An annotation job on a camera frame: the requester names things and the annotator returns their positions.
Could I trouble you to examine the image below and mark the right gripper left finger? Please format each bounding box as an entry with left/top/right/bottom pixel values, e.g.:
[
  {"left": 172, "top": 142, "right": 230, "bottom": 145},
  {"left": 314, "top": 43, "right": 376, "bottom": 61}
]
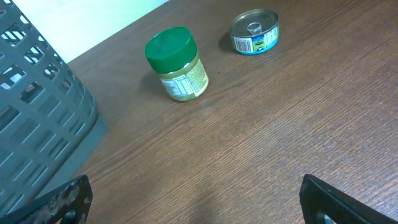
[{"left": 1, "top": 175, "right": 93, "bottom": 224}]

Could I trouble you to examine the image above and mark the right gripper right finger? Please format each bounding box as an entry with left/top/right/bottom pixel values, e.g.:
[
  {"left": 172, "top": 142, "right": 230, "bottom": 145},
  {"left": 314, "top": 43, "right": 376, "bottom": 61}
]
[{"left": 299, "top": 174, "right": 397, "bottom": 224}]

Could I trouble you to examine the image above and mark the pull-tab tin can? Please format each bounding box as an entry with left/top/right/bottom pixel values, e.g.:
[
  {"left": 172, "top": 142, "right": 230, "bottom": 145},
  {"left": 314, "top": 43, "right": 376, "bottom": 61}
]
[{"left": 229, "top": 9, "right": 279, "bottom": 55}]

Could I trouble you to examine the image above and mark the grey plastic lattice basket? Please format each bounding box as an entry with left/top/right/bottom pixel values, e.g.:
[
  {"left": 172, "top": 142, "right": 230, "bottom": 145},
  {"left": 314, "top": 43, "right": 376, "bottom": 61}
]
[{"left": 1, "top": 1, "right": 108, "bottom": 215}]

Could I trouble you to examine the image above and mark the green lid spice jar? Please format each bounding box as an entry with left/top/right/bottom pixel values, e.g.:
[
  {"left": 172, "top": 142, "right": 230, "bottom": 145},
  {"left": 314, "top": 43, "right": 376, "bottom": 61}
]
[{"left": 144, "top": 26, "right": 209, "bottom": 101}]

